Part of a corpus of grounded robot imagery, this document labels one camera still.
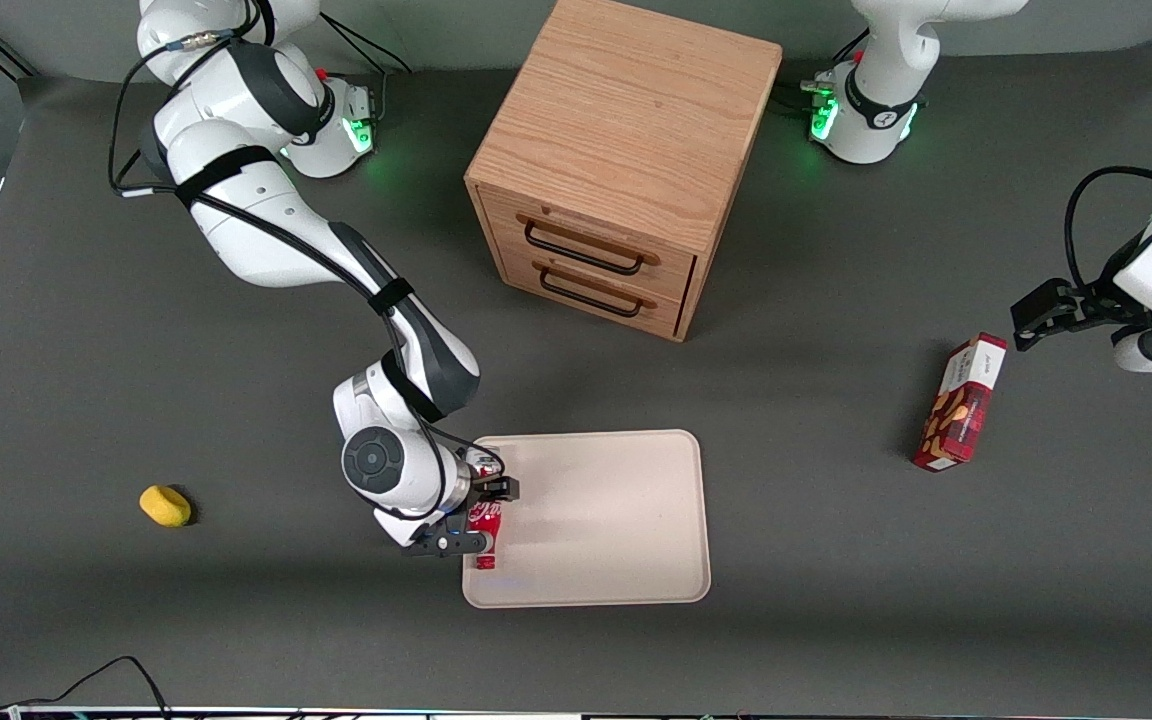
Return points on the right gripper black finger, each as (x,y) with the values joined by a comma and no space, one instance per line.
(502,488)

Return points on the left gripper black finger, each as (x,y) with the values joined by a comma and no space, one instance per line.
(1041,305)
(1026,341)

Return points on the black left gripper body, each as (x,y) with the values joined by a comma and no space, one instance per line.
(1088,306)

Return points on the red coke bottle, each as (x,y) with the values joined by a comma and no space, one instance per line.
(485,520)

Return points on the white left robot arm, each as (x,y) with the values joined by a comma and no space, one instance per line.
(886,60)

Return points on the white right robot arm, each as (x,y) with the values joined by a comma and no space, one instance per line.
(256,230)

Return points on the beige rectangular tray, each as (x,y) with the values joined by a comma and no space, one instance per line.
(606,520)

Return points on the red cookie box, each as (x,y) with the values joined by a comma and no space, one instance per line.
(958,410)

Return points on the wooden drawer front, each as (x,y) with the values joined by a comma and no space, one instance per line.
(671,272)
(669,313)

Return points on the yellow sponge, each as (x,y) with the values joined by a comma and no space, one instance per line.
(164,506)

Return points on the wooden drawer cabinet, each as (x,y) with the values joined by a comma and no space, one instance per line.
(626,110)

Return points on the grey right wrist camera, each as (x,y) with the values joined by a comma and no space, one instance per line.
(458,545)

